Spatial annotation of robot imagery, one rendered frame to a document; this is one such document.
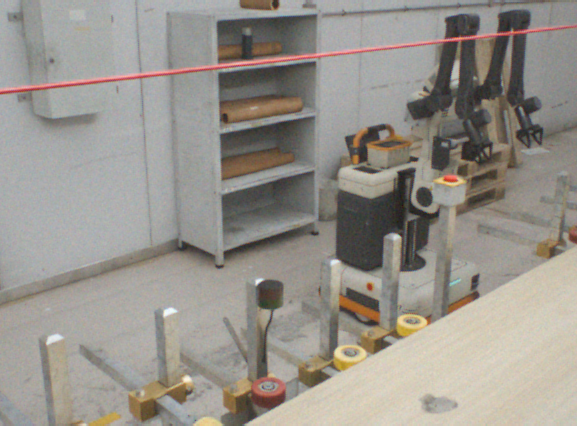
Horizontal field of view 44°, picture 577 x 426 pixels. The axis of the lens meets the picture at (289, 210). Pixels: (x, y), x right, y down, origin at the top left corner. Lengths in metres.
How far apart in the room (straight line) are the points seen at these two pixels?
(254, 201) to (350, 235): 1.54
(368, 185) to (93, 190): 1.71
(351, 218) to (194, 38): 1.43
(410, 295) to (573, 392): 1.93
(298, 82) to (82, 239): 1.78
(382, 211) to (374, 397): 2.18
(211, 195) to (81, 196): 0.77
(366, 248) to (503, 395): 2.13
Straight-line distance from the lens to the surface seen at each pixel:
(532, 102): 3.61
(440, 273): 2.27
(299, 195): 5.18
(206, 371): 1.87
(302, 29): 4.94
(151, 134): 4.60
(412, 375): 1.78
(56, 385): 1.45
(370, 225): 3.73
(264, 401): 1.68
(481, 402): 1.72
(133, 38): 4.46
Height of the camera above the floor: 1.83
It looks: 19 degrees down
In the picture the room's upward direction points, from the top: straight up
